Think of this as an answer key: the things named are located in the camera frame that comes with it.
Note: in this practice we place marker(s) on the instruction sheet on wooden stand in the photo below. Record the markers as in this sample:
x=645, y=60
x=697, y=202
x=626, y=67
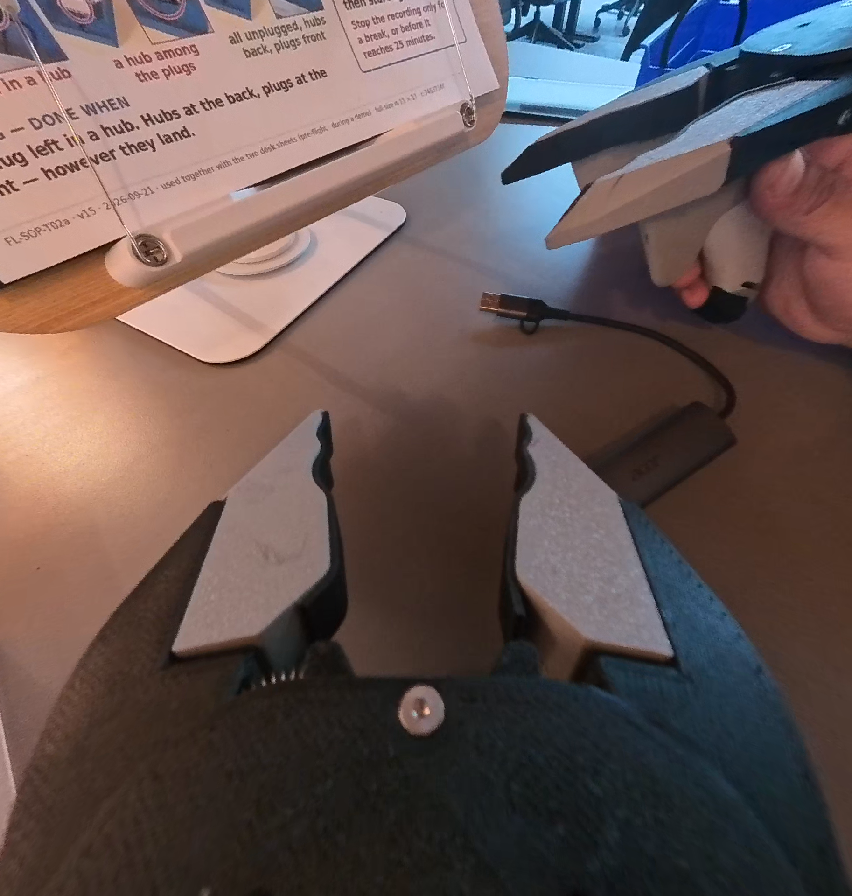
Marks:
x=48, y=308

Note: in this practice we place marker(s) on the black office chair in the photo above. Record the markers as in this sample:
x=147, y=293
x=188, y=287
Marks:
x=538, y=21

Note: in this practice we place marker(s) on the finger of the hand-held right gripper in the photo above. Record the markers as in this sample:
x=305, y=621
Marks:
x=608, y=133
x=650, y=189

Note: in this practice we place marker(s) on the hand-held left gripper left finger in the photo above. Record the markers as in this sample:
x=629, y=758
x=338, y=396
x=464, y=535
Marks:
x=265, y=553

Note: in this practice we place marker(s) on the blue plastic bin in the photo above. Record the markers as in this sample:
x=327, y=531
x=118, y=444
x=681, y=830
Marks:
x=699, y=35

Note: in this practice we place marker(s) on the printed instruction sheet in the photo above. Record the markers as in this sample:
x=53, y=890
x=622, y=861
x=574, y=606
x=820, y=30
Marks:
x=188, y=140

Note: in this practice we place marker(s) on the grey acer USB hub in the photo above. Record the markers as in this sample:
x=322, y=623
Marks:
x=499, y=302

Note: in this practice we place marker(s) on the person's right hand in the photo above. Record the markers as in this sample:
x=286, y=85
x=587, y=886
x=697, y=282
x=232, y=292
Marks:
x=825, y=245

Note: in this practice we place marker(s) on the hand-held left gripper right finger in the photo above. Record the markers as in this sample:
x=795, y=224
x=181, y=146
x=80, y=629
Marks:
x=587, y=560

